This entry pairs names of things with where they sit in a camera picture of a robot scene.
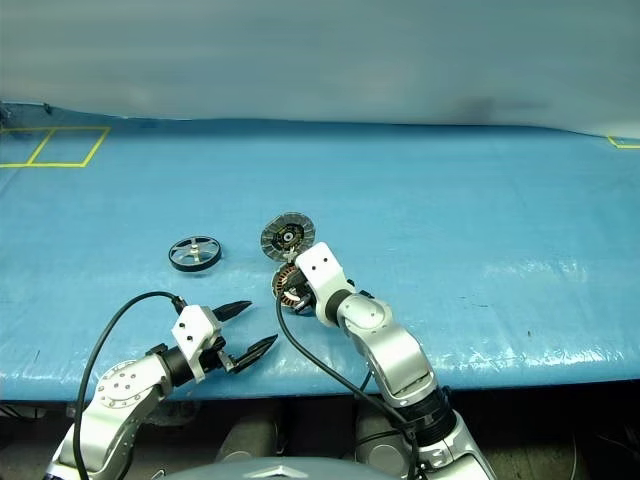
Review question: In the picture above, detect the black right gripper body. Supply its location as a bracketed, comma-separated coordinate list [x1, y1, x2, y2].
[290, 266, 314, 313]

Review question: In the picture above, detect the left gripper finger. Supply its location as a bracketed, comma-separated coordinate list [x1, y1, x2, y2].
[211, 300, 254, 324]
[233, 333, 280, 374]

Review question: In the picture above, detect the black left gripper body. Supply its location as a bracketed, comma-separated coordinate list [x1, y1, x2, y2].
[199, 337, 239, 374]

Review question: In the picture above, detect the motor housing with copper windings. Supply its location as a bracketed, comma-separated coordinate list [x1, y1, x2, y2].
[271, 263, 314, 316]

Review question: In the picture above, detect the round motor housing lid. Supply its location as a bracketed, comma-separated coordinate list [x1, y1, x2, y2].
[259, 212, 316, 262]

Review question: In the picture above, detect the black spoked rotor ring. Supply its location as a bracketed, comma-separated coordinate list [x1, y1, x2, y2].
[167, 236, 225, 274]

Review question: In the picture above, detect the grey disc under table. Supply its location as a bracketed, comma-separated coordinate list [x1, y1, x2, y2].
[149, 399, 201, 427]

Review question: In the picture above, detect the dark rounded shape under table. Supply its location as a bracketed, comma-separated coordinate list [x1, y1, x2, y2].
[214, 417, 281, 464]
[354, 399, 417, 476]

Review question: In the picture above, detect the grey robot torso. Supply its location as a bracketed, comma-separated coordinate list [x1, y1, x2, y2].
[167, 455, 396, 480]

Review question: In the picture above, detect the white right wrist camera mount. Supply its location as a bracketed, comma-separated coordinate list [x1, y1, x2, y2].
[294, 241, 359, 314]

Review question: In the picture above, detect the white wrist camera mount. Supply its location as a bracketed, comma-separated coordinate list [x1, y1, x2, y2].
[171, 305, 226, 385]
[294, 241, 359, 314]

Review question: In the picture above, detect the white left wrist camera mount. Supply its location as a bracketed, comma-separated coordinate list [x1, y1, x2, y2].
[171, 305, 226, 385]

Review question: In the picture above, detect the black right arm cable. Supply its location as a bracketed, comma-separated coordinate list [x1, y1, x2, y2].
[274, 294, 421, 480]

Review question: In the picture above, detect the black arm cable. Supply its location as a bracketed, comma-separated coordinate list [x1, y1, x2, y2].
[72, 291, 187, 480]
[274, 294, 421, 480]

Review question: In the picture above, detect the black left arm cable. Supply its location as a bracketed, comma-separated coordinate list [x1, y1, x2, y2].
[72, 291, 187, 480]

